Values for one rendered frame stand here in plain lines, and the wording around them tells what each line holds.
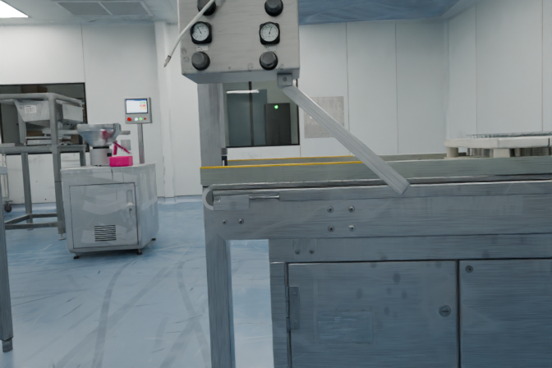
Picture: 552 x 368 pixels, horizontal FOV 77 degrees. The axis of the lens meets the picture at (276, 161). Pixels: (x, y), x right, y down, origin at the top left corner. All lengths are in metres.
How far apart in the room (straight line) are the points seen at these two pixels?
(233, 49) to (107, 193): 2.66
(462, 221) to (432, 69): 6.04
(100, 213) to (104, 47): 3.67
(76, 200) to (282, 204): 2.76
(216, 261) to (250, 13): 0.66
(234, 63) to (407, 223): 0.44
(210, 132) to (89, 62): 5.53
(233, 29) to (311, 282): 0.52
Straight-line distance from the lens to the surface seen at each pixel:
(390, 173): 0.58
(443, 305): 0.85
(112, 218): 3.24
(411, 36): 6.69
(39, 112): 4.36
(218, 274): 1.05
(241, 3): 0.69
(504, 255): 0.85
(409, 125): 6.44
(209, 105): 0.99
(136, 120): 3.52
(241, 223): 0.69
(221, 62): 0.66
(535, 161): 0.80
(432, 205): 0.73
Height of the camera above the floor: 0.91
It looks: 3 degrees down
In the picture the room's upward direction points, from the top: 2 degrees counter-clockwise
